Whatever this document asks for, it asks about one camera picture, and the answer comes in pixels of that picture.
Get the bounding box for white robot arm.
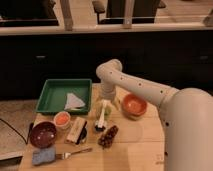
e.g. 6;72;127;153
96;59;213;171

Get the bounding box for green plastic cup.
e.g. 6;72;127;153
95;100;111;123

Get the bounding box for orange bowl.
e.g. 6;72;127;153
121;93;147;120

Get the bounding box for green plastic tray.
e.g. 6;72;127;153
36;79;92;115

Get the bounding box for white folded paper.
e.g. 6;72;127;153
64;93;85;110

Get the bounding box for brown grape bunch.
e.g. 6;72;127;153
98;125;118;148

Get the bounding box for beige block with black base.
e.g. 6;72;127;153
65;117;87;144

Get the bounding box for black office chair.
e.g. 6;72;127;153
92;0;166;24

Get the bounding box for silver fork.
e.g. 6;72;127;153
55;148;93;160

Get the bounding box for dark red bowl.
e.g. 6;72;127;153
30;121;57;148

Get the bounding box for blue sponge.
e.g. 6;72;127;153
32;147;55;166

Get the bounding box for black cable on floor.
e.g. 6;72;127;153
0;118;29;145

